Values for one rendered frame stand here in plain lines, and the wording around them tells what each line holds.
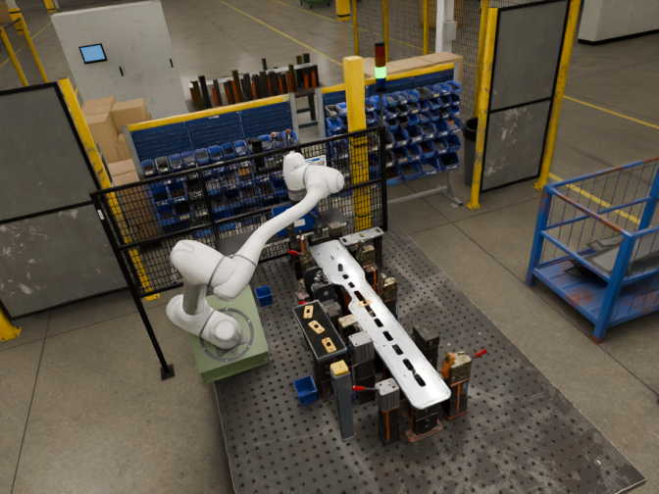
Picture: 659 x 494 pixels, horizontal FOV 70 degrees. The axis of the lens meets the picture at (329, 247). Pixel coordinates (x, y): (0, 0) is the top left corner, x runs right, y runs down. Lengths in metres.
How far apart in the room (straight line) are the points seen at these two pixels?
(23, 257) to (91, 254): 0.50
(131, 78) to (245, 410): 7.02
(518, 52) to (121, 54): 6.10
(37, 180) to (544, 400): 3.70
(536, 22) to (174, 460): 4.68
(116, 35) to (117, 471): 6.77
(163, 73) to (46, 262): 4.99
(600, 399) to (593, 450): 1.18
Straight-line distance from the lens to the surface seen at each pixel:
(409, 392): 2.14
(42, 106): 4.00
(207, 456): 3.34
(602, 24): 12.91
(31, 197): 4.28
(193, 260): 1.90
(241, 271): 1.90
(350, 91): 3.19
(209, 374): 2.70
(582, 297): 4.12
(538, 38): 5.22
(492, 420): 2.48
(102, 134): 6.42
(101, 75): 8.83
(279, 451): 2.40
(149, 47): 8.73
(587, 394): 3.66
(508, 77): 5.10
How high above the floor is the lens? 2.68
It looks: 34 degrees down
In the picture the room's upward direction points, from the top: 6 degrees counter-clockwise
